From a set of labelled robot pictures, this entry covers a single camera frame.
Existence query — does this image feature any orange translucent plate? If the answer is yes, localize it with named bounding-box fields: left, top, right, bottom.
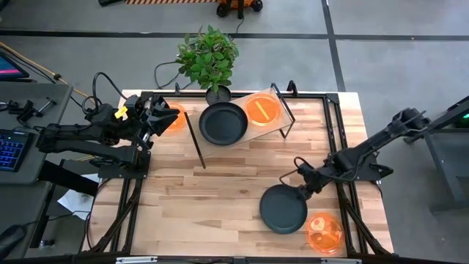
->
left=160, top=101, right=188, bottom=133
left=244, top=92, right=282, bottom=128
left=304, top=211, right=345, bottom=256

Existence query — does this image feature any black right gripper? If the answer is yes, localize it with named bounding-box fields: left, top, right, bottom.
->
left=296, top=161, right=340, bottom=202

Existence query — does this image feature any blue backlit keyboard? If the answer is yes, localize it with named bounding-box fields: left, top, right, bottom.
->
left=0, top=128, right=36, bottom=172

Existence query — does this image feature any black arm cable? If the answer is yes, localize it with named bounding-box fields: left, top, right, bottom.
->
left=81, top=71, right=128, bottom=115

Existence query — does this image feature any low wheeled cart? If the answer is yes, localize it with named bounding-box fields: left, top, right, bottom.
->
left=215, top=0, right=264, bottom=19

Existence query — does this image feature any yellow black striped bar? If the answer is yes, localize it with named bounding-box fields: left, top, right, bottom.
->
left=97, top=0, right=221, bottom=7

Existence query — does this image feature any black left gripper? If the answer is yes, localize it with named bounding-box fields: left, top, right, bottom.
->
left=126, top=91, right=181, bottom=150

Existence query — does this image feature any black metal stand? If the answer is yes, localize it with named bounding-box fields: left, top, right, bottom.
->
left=405, top=94, right=469, bottom=216

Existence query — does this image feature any metal-handled tool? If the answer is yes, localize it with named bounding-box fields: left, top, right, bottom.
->
left=36, top=96, right=59, bottom=114

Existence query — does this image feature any silver aluminium bar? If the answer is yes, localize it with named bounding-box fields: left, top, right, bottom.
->
left=115, top=255, right=158, bottom=264

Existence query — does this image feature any white paper sheet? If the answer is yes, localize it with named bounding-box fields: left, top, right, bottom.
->
left=56, top=174, right=100, bottom=221

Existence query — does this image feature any potted green plant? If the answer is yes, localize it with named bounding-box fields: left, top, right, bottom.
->
left=174, top=24, right=240, bottom=106

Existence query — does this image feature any black clamp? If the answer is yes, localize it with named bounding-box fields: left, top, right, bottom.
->
left=0, top=99, right=37, bottom=124

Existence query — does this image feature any computer monitor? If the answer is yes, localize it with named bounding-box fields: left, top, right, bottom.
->
left=0, top=51, right=30, bottom=82

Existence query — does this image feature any black round plate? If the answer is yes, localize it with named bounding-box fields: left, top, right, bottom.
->
left=198, top=101, right=249, bottom=147
left=259, top=183, right=309, bottom=235

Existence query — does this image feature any black computer mouse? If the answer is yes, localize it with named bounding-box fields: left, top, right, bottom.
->
left=0, top=224, right=27, bottom=260

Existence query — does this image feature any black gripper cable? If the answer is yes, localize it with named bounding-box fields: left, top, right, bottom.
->
left=279, top=156, right=307, bottom=187

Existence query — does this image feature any black floor cable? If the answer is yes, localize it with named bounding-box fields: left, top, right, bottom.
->
left=153, top=60, right=195, bottom=91

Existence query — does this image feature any wooden shelf with black frame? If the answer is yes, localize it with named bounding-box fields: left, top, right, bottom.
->
left=184, top=82, right=297, bottom=169

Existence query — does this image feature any dark grey desk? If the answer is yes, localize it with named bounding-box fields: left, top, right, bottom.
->
left=0, top=181, right=52, bottom=260

